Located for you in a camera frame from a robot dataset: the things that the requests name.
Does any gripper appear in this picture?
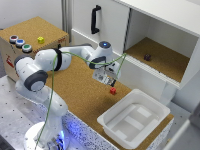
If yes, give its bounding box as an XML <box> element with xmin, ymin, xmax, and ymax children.
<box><xmin>92</xmin><ymin>61</ymin><xmax>121</xmax><ymax>86</ymax></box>

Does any pink block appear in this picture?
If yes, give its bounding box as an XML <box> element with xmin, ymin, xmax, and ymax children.
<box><xmin>109</xmin><ymin>87</ymin><xmax>118</xmax><ymax>96</ymax></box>

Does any purple block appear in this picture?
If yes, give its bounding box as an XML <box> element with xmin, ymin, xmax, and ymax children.
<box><xmin>143</xmin><ymin>53</ymin><xmax>152</xmax><ymax>62</ymax></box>

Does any yellow block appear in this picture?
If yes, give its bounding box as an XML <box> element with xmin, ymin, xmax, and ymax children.
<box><xmin>37</xmin><ymin>36</ymin><xmax>45</xmax><ymax>45</ymax></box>

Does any white sliding door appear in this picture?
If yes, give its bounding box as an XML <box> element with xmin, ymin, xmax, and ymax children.
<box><xmin>71</xmin><ymin>0</ymin><xmax>131</xmax><ymax>56</ymax></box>

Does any white plastic box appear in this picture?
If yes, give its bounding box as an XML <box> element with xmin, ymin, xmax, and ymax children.
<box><xmin>96</xmin><ymin>88</ymin><xmax>172</xmax><ymax>150</ymax></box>

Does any white cabinet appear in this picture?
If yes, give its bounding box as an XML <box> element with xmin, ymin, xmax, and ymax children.
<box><xmin>70</xmin><ymin>0</ymin><xmax>200</xmax><ymax>107</ymax></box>

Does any wooden drawer box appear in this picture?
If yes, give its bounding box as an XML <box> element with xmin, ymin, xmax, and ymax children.
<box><xmin>0</xmin><ymin>16</ymin><xmax>71</xmax><ymax>82</ymax></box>

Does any green button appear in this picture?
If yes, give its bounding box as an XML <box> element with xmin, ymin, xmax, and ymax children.
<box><xmin>21</xmin><ymin>43</ymin><xmax>33</xmax><ymax>54</ymax></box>

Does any blue button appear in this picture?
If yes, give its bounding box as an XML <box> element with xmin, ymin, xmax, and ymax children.
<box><xmin>15</xmin><ymin>38</ymin><xmax>26</xmax><ymax>48</ymax></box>

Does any red button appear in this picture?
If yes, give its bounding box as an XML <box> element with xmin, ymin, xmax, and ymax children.
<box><xmin>9</xmin><ymin>34</ymin><xmax>19</xmax><ymax>44</ymax></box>

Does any black door handle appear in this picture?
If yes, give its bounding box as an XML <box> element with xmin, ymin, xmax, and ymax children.
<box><xmin>90</xmin><ymin>4</ymin><xmax>102</xmax><ymax>35</ymax></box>

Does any green cable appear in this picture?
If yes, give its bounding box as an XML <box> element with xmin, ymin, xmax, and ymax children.
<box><xmin>34</xmin><ymin>50</ymin><xmax>128</xmax><ymax>150</ymax></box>

